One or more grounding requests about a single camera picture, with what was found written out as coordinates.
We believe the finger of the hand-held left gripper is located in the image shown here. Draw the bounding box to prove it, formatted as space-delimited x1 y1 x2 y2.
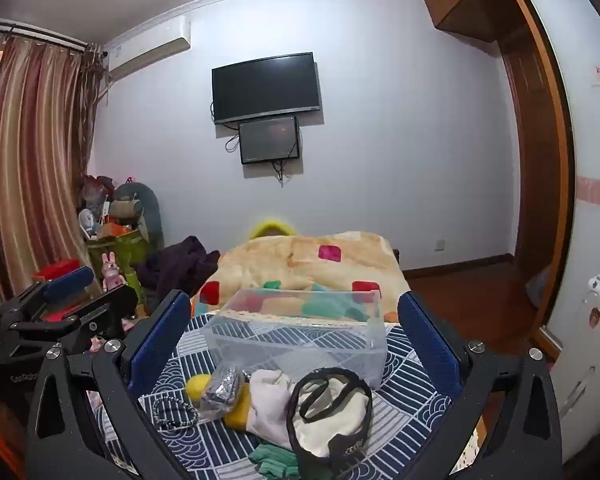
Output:
0 266 96 322
0 284 139 361

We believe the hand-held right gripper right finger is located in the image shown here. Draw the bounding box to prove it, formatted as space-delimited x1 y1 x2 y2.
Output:
396 291 564 480

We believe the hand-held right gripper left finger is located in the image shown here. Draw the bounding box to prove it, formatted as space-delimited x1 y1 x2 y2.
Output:
25 289 193 480

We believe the red box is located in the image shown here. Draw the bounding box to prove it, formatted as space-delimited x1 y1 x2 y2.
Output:
32 258 81 281

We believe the pink bunny toy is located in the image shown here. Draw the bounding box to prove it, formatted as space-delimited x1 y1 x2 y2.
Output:
101 252 126 291

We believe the green bag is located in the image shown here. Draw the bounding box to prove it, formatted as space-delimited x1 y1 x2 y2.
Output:
86 229 151 282

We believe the yellow plush toy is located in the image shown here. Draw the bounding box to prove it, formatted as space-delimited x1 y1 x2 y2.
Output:
185 374 254 430

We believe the orange box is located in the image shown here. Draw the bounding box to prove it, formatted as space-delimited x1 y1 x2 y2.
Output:
97 221 134 239

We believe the silver glitter pouch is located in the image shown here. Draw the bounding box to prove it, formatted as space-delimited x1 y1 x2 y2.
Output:
198 362 244 424

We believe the dark purple cloth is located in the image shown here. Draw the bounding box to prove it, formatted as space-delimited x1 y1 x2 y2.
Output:
137 235 222 307

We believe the blue patterned bed sheet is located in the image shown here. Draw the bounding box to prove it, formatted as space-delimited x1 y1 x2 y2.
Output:
87 310 481 480

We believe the cream cloth with black trim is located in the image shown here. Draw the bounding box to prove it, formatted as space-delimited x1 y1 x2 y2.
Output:
286 367 374 479

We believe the pale white cloth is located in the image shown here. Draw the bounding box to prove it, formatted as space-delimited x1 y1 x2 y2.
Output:
245 369 301 449

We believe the clear plastic storage box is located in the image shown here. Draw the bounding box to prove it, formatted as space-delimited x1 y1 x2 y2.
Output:
206 288 389 391

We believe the beige blanket with coloured squares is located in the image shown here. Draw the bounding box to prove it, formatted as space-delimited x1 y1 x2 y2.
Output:
192 231 406 323

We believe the red striped curtain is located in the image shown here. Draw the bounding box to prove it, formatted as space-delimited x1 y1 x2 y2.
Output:
0 30 104 306

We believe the green cloth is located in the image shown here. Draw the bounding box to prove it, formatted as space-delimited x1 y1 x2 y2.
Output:
249 439 301 480

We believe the white appliance with stickers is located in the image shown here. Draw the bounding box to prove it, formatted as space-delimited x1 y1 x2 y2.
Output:
550 259 600 461

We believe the white air conditioner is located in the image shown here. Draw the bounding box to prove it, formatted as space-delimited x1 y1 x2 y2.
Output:
102 15 192 81

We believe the black beaded bracelet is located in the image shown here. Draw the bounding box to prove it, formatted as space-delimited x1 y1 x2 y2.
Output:
152 396 200 434

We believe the wooden door frame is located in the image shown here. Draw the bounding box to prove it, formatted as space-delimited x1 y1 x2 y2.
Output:
495 0 578 361

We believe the pink wall sticker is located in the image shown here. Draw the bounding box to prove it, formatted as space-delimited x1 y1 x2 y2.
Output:
577 176 600 257

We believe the small black wall monitor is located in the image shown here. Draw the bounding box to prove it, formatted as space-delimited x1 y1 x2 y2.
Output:
238 115 301 165

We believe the large black wall television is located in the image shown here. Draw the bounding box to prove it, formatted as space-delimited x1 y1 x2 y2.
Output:
211 52 322 125

